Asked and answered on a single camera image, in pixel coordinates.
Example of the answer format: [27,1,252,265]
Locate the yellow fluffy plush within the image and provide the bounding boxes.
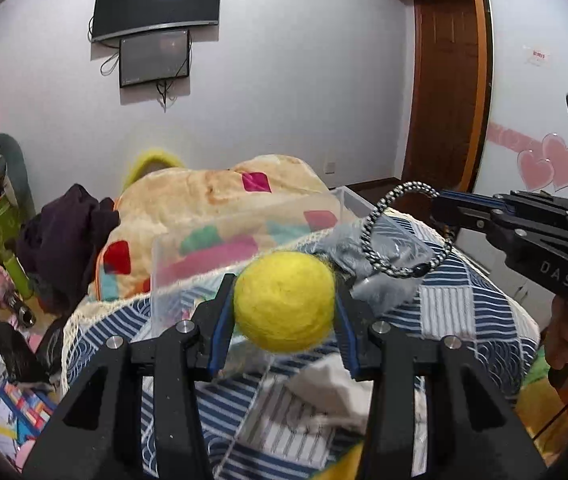
[122,148,186,188]

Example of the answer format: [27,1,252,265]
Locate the grey cloth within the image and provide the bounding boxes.
[314,220,442,317]

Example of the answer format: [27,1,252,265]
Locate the black wall television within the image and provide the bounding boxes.
[90,0,224,44]

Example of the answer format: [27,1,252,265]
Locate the beige blanket with coloured squares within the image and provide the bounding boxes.
[88,154,346,303]

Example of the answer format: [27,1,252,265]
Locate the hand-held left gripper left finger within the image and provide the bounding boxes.
[21,273,238,480]

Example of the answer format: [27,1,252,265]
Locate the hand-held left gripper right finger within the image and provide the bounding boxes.
[335,286,551,480]

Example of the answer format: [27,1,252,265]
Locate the dark purple clothes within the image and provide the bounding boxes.
[15,183,122,312]

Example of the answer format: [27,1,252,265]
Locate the black white braided bracelet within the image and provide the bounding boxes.
[361,181,454,279]

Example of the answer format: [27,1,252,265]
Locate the yellow felt ball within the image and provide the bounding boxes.
[233,252,338,354]

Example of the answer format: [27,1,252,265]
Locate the white cloth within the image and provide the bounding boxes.
[284,357,371,423]

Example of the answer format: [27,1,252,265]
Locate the small black wall monitor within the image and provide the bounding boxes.
[118,29,191,89]

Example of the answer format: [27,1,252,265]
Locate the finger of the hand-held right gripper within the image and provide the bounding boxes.
[430,199,510,242]
[436,190,515,211]

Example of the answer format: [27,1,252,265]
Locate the pink heart stickers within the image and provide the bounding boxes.
[516,132,568,194]

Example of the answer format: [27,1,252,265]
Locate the brown wooden door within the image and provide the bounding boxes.
[403,0,487,192]

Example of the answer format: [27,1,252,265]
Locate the yellow green cloth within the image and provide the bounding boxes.
[513,355,568,456]

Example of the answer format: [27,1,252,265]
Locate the clear plastic box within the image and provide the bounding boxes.
[150,186,452,376]

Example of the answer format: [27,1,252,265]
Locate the blue white patterned quilt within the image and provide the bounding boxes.
[63,210,541,480]

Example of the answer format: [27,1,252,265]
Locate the cream mesh net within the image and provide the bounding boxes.
[62,290,155,391]

